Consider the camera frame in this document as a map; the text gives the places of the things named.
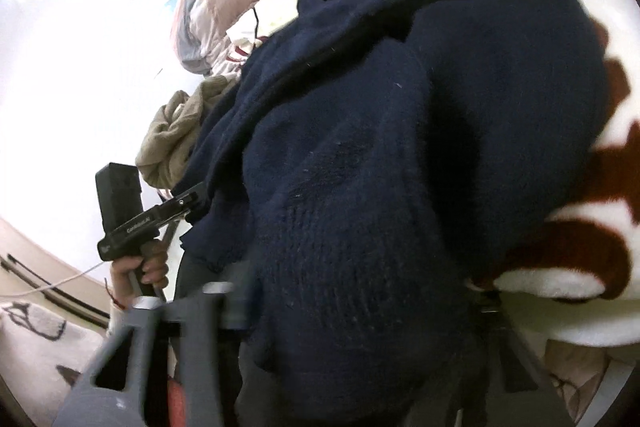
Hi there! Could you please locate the navy planet sweater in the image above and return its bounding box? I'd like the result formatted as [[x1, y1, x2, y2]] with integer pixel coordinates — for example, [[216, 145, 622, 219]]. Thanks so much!
[[177, 0, 608, 426]]

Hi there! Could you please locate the white fuzzy sleeve forearm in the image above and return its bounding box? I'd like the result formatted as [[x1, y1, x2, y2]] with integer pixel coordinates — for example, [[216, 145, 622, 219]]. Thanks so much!
[[1, 301, 124, 426]]

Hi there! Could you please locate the person left hand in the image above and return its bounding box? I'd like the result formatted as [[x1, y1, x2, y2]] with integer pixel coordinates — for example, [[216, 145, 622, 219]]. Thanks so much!
[[110, 239, 168, 308]]

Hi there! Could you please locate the beige knit garment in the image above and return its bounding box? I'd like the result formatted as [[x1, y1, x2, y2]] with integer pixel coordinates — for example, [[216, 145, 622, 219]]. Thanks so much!
[[136, 72, 240, 190]]

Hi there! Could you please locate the wooden wardrobe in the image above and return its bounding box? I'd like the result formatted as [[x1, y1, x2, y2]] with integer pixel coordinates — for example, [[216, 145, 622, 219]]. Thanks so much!
[[1, 220, 111, 332]]

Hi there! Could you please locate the striped fleece blanket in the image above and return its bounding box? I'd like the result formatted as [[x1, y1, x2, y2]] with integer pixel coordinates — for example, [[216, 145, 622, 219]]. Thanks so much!
[[344, 0, 640, 348]]

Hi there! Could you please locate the rolled pink grey duvet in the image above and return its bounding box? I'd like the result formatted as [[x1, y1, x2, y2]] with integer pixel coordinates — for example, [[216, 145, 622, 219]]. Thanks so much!
[[175, 0, 259, 76]]

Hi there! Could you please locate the cream yellow garment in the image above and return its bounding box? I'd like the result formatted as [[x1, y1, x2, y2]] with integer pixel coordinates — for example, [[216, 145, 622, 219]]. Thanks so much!
[[227, 0, 298, 62]]

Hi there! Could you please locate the white charging cable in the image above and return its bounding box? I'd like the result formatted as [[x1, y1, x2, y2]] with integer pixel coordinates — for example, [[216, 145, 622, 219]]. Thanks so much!
[[0, 261, 106, 299]]

